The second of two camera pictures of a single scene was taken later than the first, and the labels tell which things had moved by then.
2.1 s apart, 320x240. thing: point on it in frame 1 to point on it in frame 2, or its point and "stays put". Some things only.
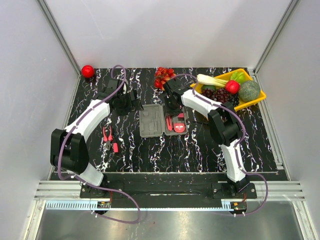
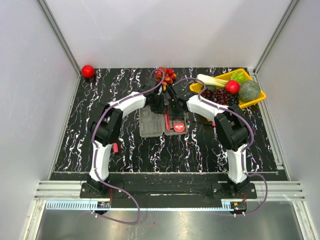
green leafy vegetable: x=239 y=76 stays put
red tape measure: x=179 y=127 stays put
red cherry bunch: x=162 y=75 stays put
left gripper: x=133 y=105 to x=161 y=109
